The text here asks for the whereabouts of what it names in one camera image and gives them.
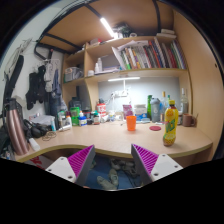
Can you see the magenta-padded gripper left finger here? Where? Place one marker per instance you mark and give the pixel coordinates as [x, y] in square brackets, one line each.
[60, 166]

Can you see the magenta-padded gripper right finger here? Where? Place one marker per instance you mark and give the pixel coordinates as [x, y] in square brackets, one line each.
[165, 165]

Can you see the yellow drink bottle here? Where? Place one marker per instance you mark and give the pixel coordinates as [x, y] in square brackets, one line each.
[170, 128]

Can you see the flat round red coaster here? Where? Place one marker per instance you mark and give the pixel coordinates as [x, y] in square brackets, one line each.
[155, 128]

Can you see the black headphones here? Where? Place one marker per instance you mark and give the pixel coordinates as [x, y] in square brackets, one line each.
[36, 130]

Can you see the grey shoe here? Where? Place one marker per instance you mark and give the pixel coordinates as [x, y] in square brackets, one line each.
[106, 183]
[114, 176]

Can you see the brown mug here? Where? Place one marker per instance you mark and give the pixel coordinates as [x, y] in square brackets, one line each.
[187, 120]

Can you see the white bottle blue label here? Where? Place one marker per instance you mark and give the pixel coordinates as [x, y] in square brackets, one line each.
[82, 120]

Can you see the green box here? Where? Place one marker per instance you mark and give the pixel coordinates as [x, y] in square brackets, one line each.
[75, 116]

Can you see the orange plastic cup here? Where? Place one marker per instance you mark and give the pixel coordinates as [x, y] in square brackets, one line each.
[131, 123]

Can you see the grey shaker bottle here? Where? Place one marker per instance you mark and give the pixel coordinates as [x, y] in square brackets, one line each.
[155, 110]

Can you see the rose metallic flask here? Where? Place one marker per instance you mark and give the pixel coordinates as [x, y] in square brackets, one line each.
[16, 130]

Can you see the blue white tissue box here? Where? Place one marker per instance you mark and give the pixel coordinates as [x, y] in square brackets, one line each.
[140, 111]

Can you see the brown bottle green cap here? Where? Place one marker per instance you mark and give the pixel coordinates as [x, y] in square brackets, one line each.
[96, 119]

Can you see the green spray bottle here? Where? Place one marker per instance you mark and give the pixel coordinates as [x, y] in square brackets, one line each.
[149, 106]

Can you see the glass bottle yellow cap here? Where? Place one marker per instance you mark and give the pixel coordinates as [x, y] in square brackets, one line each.
[163, 101]

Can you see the pink packet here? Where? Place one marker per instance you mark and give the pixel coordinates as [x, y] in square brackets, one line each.
[128, 112]

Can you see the clear glass bottle white cap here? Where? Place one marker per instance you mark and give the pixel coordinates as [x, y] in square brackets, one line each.
[184, 103]

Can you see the red white canister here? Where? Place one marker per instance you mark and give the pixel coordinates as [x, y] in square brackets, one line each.
[101, 108]

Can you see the hanging dark clothes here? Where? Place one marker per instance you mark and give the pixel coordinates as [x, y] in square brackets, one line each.
[40, 86]

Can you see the white power strip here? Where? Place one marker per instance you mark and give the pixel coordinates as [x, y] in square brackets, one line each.
[120, 94]

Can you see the white desk lamp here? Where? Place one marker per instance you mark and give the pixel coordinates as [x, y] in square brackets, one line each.
[123, 79]

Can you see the wooden shelf unit with books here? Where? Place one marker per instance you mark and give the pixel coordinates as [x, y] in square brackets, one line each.
[140, 72]

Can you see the white ceiling light bar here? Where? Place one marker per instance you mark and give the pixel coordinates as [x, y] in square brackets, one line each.
[107, 27]

